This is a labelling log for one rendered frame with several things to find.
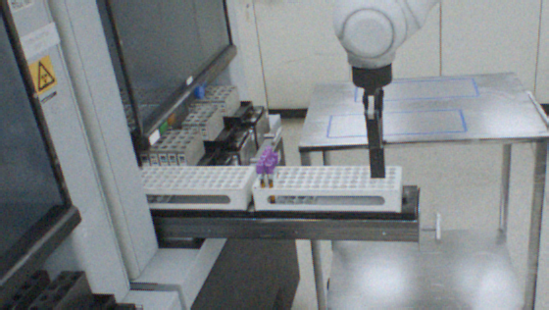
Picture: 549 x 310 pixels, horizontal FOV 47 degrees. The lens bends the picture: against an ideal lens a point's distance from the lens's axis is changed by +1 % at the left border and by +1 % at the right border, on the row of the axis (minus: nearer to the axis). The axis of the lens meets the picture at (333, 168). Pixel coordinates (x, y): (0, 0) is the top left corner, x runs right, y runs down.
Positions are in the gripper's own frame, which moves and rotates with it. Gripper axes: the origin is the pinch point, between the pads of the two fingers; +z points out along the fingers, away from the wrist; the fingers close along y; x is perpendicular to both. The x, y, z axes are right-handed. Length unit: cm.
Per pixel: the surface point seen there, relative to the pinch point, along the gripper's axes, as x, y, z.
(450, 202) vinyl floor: 16, -134, 91
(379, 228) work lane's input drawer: 0.5, 6.9, 11.3
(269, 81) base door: -88, -229, 65
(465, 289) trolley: 19, -38, 62
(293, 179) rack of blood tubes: -17.5, 0.0, 4.0
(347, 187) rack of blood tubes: -5.7, 4.3, 3.6
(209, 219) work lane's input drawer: -34.5, 6.8, 9.5
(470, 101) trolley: 20, -51, 8
